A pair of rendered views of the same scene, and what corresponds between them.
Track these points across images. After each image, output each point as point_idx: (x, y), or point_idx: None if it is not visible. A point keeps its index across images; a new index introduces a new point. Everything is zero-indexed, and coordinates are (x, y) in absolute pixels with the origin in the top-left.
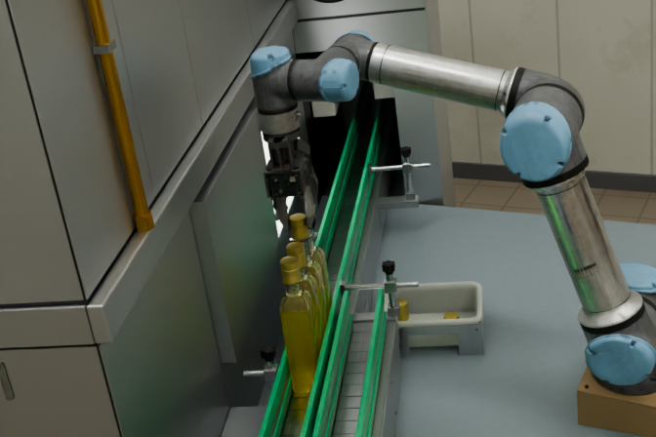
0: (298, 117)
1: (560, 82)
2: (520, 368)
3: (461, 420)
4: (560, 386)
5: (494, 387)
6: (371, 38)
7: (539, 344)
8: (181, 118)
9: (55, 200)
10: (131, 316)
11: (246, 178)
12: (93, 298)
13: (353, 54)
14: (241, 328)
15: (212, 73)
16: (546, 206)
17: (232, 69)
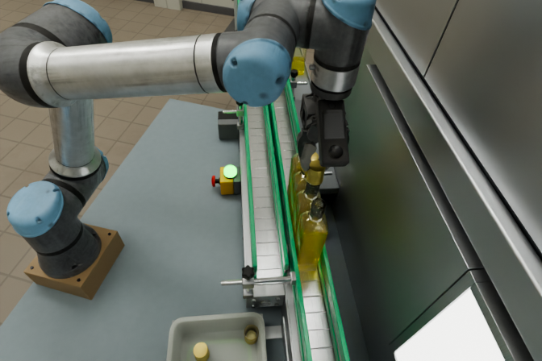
0: (313, 71)
1: (5, 31)
2: (149, 309)
3: (200, 247)
4: (124, 285)
5: (173, 284)
6: (227, 60)
7: (126, 347)
8: (410, 11)
9: None
10: None
11: (400, 200)
12: None
13: (246, 24)
14: (344, 179)
15: (477, 92)
16: None
17: (529, 211)
